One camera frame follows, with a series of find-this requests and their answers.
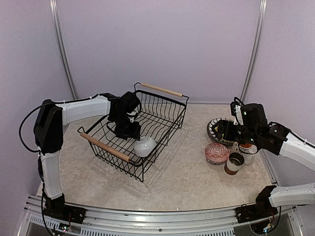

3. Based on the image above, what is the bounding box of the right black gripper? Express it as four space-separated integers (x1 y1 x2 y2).
212 119 259 146

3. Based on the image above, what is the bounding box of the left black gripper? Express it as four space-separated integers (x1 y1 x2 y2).
111 113 141 141

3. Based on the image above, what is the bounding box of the white blue-striped plate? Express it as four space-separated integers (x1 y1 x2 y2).
207 118 233 144

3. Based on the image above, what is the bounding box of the white ceramic bowl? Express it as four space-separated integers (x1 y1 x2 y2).
134 136 157 157

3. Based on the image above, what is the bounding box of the blue white patterned bowl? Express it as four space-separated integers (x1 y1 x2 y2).
204 143 230 165

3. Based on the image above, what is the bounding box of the white calligraphy cup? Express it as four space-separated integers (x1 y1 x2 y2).
232 142 254 165

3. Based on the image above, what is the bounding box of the brown white small cup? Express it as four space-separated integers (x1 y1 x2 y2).
224 152 245 175

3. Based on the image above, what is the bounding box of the woven bamboo tray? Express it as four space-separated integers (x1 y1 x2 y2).
212 124 233 145

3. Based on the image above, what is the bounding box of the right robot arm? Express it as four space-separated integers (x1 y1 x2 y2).
212 101 315 218

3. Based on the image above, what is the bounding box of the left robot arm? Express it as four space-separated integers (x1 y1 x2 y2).
33 91 141 219

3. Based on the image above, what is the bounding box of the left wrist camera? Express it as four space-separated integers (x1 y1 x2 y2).
127 110 139 123

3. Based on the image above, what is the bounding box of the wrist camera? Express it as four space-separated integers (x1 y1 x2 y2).
230 97 244 125
127 110 139 123

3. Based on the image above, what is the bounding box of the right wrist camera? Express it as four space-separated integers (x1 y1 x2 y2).
230 97 244 125

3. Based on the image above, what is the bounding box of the black wire dish rack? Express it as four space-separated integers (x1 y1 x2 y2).
77 83 189 181

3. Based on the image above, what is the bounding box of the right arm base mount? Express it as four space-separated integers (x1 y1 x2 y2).
235 196 278 223

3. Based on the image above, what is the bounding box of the aluminium front rail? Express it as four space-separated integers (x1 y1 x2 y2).
14 195 306 236

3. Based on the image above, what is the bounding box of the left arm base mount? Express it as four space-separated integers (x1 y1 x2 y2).
43 196 86 224

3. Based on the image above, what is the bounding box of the right aluminium corner post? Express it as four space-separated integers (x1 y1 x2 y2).
241 0 268 102

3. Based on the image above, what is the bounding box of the aluminium corner post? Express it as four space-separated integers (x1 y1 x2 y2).
49 0 78 99
241 0 268 102

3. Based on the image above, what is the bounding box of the left aluminium corner post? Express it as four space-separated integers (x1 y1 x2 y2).
49 0 78 99

